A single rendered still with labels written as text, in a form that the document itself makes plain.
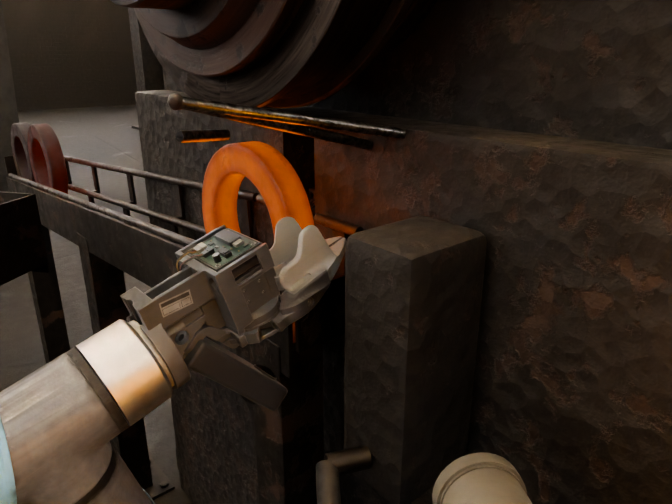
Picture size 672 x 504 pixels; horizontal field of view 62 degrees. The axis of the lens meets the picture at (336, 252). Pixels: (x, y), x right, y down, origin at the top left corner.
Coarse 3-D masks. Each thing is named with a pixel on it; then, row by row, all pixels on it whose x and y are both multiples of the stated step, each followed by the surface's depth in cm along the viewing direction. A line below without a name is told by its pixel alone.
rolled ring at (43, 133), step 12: (36, 132) 125; (48, 132) 125; (36, 144) 132; (48, 144) 123; (36, 156) 134; (48, 156) 123; (60, 156) 124; (36, 168) 135; (48, 168) 124; (60, 168) 124; (36, 180) 136; (48, 180) 135; (60, 180) 125
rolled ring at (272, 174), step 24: (240, 144) 60; (264, 144) 60; (216, 168) 64; (240, 168) 60; (264, 168) 57; (288, 168) 58; (216, 192) 66; (264, 192) 58; (288, 192) 56; (216, 216) 67; (288, 216) 56; (312, 216) 58
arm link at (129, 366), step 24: (96, 336) 43; (120, 336) 42; (144, 336) 43; (96, 360) 41; (120, 360) 41; (144, 360) 42; (120, 384) 41; (144, 384) 41; (168, 384) 43; (120, 408) 46; (144, 408) 42
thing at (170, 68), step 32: (320, 0) 43; (352, 0) 43; (384, 0) 45; (288, 32) 46; (320, 32) 43; (352, 32) 46; (256, 64) 51; (288, 64) 47; (320, 64) 49; (192, 96) 62; (224, 96) 56; (256, 96) 52; (288, 96) 57
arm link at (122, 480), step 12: (120, 456) 45; (108, 468) 42; (120, 468) 44; (108, 480) 42; (120, 480) 43; (132, 480) 45; (96, 492) 41; (108, 492) 42; (120, 492) 43; (132, 492) 44; (144, 492) 47
